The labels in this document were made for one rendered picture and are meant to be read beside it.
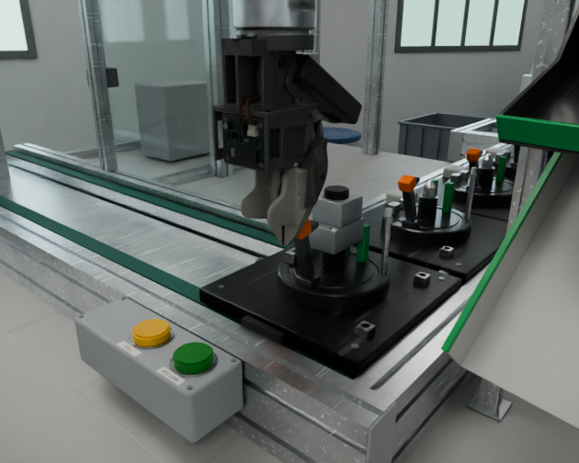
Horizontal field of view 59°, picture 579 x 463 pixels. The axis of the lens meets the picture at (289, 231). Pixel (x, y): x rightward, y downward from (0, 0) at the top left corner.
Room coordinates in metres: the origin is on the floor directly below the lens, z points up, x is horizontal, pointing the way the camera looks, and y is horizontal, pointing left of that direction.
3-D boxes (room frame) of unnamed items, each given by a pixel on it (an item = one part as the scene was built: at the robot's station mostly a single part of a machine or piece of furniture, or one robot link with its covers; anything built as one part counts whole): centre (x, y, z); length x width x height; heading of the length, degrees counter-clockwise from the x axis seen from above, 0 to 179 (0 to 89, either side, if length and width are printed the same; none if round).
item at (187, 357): (0.43, 0.10, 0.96); 0.04 x 0.04 x 0.02
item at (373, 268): (0.58, -0.06, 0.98); 0.14 x 0.14 x 0.02
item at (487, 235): (0.78, -0.22, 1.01); 0.24 x 0.24 x 0.13; 50
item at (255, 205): (0.51, 0.03, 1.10); 0.06 x 0.03 x 0.09; 140
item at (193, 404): (0.47, 0.15, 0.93); 0.21 x 0.07 x 0.06; 50
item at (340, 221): (0.59, -0.06, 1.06); 0.08 x 0.04 x 0.07; 139
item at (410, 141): (2.54, -0.91, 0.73); 0.62 x 0.42 x 0.23; 50
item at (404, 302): (0.58, -0.06, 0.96); 0.24 x 0.24 x 0.02; 50
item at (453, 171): (0.96, -0.38, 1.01); 0.24 x 0.24 x 0.13; 50
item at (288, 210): (0.49, 0.00, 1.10); 0.06 x 0.03 x 0.09; 140
